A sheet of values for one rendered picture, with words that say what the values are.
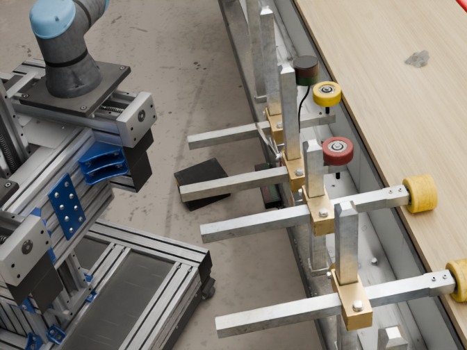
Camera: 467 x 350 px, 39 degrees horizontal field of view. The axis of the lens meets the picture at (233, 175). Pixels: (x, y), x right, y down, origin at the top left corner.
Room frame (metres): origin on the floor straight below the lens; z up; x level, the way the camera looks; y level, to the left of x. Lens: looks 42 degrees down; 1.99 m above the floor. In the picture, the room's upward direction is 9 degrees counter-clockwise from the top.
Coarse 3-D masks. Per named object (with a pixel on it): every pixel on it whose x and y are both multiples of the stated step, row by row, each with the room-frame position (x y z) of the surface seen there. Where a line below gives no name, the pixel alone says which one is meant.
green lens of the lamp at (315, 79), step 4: (296, 76) 1.29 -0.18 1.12; (316, 76) 1.28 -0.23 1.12; (296, 80) 1.29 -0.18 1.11; (300, 80) 1.28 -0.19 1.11; (304, 80) 1.27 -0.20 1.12; (308, 80) 1.27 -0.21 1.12; (312, 80) 1.27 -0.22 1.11; (316, 80) 1.28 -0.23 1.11; (300, 84) 1.28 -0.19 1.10; (304, 84) 1.27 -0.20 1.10; (308, 84) 1.27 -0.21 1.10; (312, 84) 1.27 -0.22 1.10
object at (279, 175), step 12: (276, 168) 1.27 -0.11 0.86; (324, 168) 1.25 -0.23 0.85; (336, 168) 1.25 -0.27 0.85; (216, 180) 1.26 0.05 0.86; (228, 180) 1.25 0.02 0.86; (240, 180) 1.24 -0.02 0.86; (252, 180) 1.24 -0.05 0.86; (264, 180) 1.24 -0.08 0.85; (276, 180) 1.24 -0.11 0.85; (192, 192) 1.23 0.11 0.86; (204, 192) 1.23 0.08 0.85; (216, 192) 1.23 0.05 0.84; (228, 192) 1.23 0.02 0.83
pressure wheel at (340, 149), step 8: (328, 144) 1.28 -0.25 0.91; (336, 144) 1.26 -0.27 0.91; (344, 144) 1.27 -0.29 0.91; (352, 144) 1.26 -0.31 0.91; (328, 152) 1.24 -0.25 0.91; (336, 152) 1.24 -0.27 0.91; (344, 152) 1.23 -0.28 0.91; (352, 152) 1.24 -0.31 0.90; (328, 160) 1.24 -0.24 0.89; (336, 160) 1.23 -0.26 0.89; (344, 160) 1.22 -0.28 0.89; (336, 176) 1.26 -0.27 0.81
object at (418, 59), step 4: (416, 52) 1.62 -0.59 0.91; (420, 52) 1.62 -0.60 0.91; (424, 52) 1.61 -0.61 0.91; (412, 56) 1.59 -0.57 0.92; (416, 56) 1.59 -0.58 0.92; (420, 56) 1.59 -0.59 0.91; (424, 56) 1.59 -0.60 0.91; (428, 56) 1.59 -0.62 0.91; (404, 60) 1.60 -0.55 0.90; (408, 60) 1.59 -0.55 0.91; (412, 60) 1.58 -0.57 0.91; (416, 60) 1.58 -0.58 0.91; (420, 60) 1.57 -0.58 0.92; (424, 60) 1.57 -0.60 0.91; (408, 64) 1.58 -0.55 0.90; (412, 64) 1.58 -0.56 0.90; (416, 64) 1.56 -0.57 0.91; (420, 64) 1.56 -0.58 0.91; (424, 64) 1.56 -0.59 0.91
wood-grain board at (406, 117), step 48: (336, 0) 2.03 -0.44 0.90; (384, 0) 1.97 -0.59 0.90; (432, 0) 1.92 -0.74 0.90; (336, 48) 1.73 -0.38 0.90; (384, 48) 1.69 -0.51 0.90; (432, 48) 1.64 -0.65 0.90; (384, 96) 1.45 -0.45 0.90; (432, 96) 1.41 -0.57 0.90; (384, 144) 1.25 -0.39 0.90; (432, 144) 1.22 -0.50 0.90; (432, 240) 0.91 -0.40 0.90
